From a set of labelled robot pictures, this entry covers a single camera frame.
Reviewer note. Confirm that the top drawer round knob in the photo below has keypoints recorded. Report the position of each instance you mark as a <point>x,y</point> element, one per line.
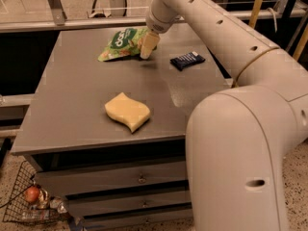
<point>141,179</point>

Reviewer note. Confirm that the red apple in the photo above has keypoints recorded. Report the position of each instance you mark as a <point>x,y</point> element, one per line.
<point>31,194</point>

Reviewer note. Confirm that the yellow wooden ladder frame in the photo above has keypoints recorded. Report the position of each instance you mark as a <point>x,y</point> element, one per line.
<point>301,30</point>

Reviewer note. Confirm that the green rice chip bag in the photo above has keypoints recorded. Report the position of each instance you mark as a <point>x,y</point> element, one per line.
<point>126,42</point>

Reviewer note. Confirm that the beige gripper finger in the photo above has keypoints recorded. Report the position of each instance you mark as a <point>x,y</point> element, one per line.
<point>149,42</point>

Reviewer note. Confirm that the dark blue snack bar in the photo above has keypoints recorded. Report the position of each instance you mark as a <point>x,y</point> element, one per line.
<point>187,60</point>

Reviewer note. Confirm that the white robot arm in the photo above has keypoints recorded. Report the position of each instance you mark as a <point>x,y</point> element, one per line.
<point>236,139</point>

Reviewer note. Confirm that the black wire basket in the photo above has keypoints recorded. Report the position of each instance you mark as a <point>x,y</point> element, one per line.
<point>46,210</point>

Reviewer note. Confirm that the yellow wavy sponge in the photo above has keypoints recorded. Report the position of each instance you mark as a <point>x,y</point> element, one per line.
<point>127,111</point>

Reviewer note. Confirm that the grey drawer cabinet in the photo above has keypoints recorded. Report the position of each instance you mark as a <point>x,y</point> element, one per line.
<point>93,161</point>

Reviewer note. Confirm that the metal guard rail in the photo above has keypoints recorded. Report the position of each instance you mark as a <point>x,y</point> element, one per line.
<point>112,22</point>

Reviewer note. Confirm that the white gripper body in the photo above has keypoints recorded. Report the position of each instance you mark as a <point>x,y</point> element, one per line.
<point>159,22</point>

